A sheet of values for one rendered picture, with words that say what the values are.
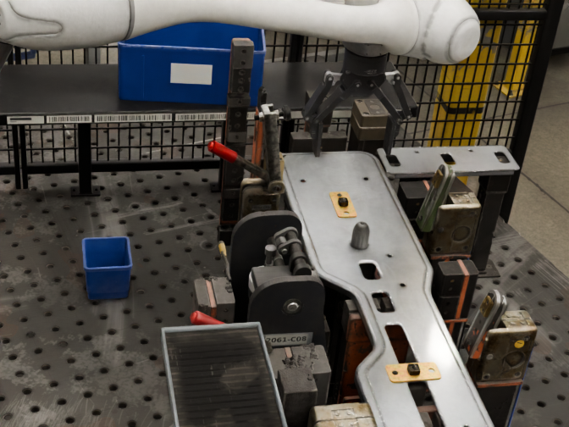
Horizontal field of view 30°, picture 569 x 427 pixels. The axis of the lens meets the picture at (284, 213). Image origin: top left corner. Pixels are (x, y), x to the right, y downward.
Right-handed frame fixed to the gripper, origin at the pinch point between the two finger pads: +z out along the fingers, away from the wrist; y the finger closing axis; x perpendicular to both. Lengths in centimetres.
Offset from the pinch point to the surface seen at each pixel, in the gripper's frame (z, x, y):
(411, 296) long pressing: 13.1, -27.9, 5.5
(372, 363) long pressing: 12.9, -43.9, -5.9
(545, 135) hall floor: 114, 188, 144
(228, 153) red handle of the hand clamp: 0.3, -0.7, -23.3
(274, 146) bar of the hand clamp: -1.4, -1.5, -15.0
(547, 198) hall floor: 114, 142, 126
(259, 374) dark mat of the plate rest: -3, -61, -28
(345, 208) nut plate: 12.9, -1.4, 0.1
